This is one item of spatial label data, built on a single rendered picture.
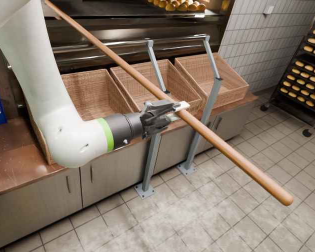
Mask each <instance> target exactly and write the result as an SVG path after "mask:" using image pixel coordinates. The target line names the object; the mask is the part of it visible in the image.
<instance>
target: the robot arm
mask: <svg viewBox="0 0 315 252"><path fill-rule="evenodd" d="M0 49H1V51H2V52H3V54H4V56H5V57H6V59H7V61H8V63H9V64H10V66H11V68H12V70H13V72H14V74H15V76H16V78H17V80H18V82H19V84H20V86H21V88H22V90H23V93H24V95H25V97H26V100H27V102H28V105H29V108H30V110H31V113H32V117H33V119H34V122H35V123H36V125H37V126H38V127H39V129H40V131H41V132H42V134H43V136H44V139H45V141H46V144H47V147H48V150H49V153H50V156H51V157H52V159H53V160H54V161H55V162H56V163H57V164H59V165H61V166H63V167H66V168H78V167H81V166H83V165H85V164H87V163H88V162H90V161H91V160H93V159H95V158H96V157H98V156H100V155H103V154H105V153H108V152H111V151H113V150H116V149H119V148H121V147H124V146H127V145H129V144H130V142H131V140H134V139H137V138H139V137H141V138H142V139H143V140H144V141H145V140H146V139H148V138H149V137H151V136H153V135H155V134H157V133H160V132H162V131H164V130H166V129H168V125H169V124H170V123H172V122H175V121H177V120H178V119H181V118H180V117H179V116H178V115H176V114H175V113H174V112H177V111H180V110H183V109H186V108H189V107H190V105H189V104H188V103H186V102H185V101H182V102H174V103H173V102H172V101H171V100H169V99H163V100H158V101H152V102H149V101H145V102H144V103H143V104H144V105H145V106H144V108H143V110H140V111H139V112H136V113H135V112H131V113H127V114H124V115H122V114H120V113H116V114H112V115H109V116H105V117H101V118H98V119H94V120H90V121H83V120H82V119H81V117H80V116H79V114H78V112H77V110H76V108H75V106H74V104H73V102H72V100H71V98H70V96H69V94H68V92H67V90H66V88H65V85H64V83H63V80H62V78H61V75H60V73H59V70H58V67H57V64H56V61H55V58H54V54H53V51H52V48H51V44H50V40H49V36H48V32H47V28H46V24H45V19H44V14H43V10H42V5H41V0H0ZM171 111H173V113H171V114H167V113H169V112H171ZM164 114H167V115H166V117H165V116H164V117H163V118H158V117H160V116H162V115H164ZM157 118H158V119H157ZM162 126H163V127H162Z"/></svg>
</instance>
